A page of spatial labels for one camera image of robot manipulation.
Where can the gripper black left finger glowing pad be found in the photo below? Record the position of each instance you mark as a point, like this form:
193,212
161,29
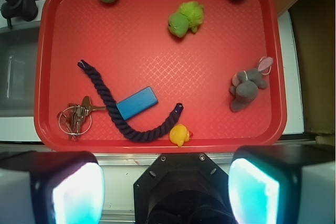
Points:
51,187

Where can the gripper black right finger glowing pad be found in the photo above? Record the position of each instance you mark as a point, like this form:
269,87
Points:
283,184

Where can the yellow rubber duck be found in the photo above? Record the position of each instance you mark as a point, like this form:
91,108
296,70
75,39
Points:
179,134

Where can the grey plush bunny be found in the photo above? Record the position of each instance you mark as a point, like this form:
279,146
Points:
247,83

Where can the blue rectangular block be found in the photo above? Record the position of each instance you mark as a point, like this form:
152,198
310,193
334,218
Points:
137,103

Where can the grey sink basin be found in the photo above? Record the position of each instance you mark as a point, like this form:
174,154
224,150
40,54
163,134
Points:
18,69

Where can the red plastic tray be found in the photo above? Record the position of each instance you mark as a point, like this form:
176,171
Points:
129,43

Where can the black faucet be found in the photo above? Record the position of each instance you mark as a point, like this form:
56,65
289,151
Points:
27,10

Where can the green plush turtle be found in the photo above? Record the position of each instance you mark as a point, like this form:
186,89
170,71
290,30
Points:
189,16

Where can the bunch of keys on ring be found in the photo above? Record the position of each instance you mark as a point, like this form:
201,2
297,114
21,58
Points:
76,119

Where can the black octagonal mount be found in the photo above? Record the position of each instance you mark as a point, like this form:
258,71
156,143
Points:
182,188

